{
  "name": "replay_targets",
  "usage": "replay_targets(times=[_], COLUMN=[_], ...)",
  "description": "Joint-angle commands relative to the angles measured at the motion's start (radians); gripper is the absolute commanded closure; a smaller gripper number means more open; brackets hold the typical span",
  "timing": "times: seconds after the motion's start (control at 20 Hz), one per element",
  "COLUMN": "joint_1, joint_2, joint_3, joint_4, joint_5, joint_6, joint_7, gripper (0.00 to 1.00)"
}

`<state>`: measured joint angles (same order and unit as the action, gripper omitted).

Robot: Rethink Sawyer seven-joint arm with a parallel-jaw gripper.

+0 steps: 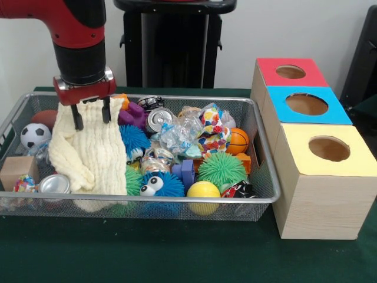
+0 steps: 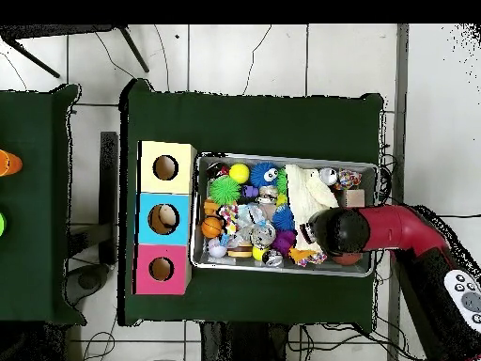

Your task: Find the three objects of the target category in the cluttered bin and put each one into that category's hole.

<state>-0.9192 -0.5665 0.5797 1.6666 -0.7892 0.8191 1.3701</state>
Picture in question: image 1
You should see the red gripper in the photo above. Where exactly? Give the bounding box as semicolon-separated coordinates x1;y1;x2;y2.
52;77;118;131

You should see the cream waffle cloth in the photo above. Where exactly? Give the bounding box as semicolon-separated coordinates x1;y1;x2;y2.
48;96;129;198

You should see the clear mesh bin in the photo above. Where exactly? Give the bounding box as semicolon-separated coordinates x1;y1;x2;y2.
0;91;280;222

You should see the wooden three-hole box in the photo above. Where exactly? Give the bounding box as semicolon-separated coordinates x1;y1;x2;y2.
250;57;377;240

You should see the brown toy football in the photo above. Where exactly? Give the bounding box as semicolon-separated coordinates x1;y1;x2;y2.
31;110;59;129

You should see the black and white soccer ball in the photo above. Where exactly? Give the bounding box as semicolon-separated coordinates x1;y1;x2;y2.
20;123;52;149

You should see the silver tin can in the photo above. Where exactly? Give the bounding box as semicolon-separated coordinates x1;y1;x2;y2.
38;173;72;195

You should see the plain wooden block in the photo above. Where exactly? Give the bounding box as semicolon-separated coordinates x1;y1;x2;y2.
0;156;41;191

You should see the colourful confetti ball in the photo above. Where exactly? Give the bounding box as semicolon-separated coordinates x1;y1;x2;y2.
13;174;39;193

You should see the purple foam block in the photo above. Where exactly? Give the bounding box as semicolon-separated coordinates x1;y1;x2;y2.
171;159;197;189

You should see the blue spiky ball with eyes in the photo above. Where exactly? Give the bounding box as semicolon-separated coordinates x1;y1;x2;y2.
139;170;187;198

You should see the yellow ball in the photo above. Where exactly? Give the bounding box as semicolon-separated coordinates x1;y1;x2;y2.
186;180;221;215

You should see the green spiky ball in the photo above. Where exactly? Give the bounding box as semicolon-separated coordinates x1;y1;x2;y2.
197;152;249;189

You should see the dark green table cloth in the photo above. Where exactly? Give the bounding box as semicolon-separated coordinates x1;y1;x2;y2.
349;94;377;124
0;85;377;283

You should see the orange toy basketball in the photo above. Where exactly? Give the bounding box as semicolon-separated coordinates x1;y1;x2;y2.
226;127;250;156

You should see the black upright panel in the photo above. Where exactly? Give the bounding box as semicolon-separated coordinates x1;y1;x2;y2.
340;4;377;103

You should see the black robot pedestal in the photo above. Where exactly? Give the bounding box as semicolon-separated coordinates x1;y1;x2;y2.
113;0;238;89

